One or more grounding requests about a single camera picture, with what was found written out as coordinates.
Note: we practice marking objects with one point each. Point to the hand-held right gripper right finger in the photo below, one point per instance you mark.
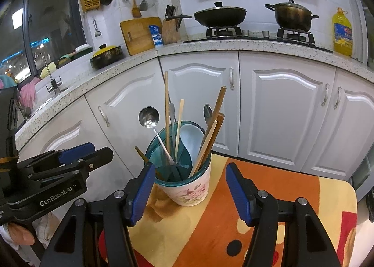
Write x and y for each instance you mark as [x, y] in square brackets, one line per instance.
[238, 194]

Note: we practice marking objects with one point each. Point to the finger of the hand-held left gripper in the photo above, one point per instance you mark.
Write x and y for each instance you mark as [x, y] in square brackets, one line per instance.
[77, 151]
[99, 157]

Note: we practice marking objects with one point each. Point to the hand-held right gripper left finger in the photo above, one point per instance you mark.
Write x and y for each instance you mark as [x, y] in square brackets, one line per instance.
[143, 194]

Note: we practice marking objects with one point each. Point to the floral utensil holder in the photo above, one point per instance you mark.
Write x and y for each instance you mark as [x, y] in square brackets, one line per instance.
[190, 194]

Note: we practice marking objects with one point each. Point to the round metal spoon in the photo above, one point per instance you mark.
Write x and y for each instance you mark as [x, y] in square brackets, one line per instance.
[149, 116]

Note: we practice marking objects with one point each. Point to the white plastic rice spoon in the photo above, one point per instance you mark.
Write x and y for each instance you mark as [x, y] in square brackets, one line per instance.
[191, 141]

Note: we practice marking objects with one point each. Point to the brown bamboo chopstick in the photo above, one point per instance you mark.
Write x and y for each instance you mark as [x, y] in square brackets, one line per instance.
[219, 100]

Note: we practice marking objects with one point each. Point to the person's left hand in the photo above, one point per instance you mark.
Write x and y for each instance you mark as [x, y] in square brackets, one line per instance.
[17, 234]

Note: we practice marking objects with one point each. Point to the white cabinet door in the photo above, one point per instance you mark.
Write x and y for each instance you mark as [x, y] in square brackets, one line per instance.
[198, 79]
[58, 135]
[128, 94]
[286, 109]
[350, 126]

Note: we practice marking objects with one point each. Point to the orange yellow patterned mat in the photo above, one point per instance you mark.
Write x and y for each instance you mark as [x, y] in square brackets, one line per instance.
[204, 226]

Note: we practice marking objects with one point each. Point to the steel faucet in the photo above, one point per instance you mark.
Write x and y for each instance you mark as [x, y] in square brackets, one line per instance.
[54, 82]

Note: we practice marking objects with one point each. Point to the pink cloth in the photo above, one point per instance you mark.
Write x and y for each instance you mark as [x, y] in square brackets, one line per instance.
[27, 91]

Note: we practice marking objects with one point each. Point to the white green sponge holder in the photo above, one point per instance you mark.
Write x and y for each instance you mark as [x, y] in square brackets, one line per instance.
[81, 50]

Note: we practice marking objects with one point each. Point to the black casserole yellow lid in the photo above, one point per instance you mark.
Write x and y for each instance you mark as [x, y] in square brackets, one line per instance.
[106, 53]

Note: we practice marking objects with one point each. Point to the steel peeler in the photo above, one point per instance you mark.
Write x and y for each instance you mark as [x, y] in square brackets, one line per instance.
[97, 31]

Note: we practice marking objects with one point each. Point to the wooden cutting board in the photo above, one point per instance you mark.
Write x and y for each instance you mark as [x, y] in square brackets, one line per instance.
[137, 36]

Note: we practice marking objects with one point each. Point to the blue white carton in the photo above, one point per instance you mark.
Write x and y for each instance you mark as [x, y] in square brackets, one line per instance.
[156, 36]

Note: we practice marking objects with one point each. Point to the kitchen window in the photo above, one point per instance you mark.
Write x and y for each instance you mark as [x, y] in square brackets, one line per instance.
[43, 21]

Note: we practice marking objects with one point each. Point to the wooden knife block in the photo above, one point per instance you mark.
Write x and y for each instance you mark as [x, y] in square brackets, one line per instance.
[171, 31]

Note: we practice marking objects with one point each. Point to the black gas stove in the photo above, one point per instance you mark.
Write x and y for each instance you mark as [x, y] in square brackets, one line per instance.
[257, 37]

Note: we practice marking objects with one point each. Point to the black wok with lid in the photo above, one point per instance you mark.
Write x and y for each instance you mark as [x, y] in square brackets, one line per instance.
[222, 17]

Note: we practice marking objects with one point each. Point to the dark cooking pot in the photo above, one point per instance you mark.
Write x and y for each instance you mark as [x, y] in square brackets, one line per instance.
[292, 17]

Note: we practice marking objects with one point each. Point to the yellow cooking oil bottle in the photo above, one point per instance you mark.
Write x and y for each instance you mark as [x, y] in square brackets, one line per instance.
[343, 36]

